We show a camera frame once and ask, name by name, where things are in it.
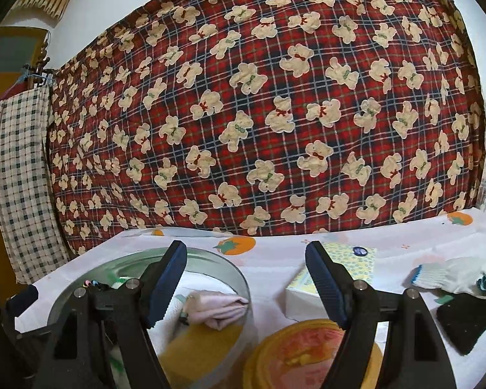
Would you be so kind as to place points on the white checkered hanging cloth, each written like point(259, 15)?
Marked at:
point(29, 225)

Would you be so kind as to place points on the round metal tin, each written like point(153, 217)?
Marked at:
point(204, 271)

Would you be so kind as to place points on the black fuzzy cloth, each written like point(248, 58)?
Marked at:
point(463, 320)

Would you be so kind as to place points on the yellow sponge cloth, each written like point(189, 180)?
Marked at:
point(191, 359)

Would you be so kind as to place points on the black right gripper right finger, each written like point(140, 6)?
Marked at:
point(414, 355)

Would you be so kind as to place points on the pink folded cloth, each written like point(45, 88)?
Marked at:
point(214, 309)

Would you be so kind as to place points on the yellow round tin lid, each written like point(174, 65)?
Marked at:
point(298, 356)

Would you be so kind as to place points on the yellow blue tissue box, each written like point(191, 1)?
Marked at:
point(302, 302)

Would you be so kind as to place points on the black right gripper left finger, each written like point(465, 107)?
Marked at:
point(76, 355)

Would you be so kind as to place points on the red plaid teddy bear blanket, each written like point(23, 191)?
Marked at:
point(267, 118)

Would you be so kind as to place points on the white knit work glove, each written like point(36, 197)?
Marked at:
point(455, 276)

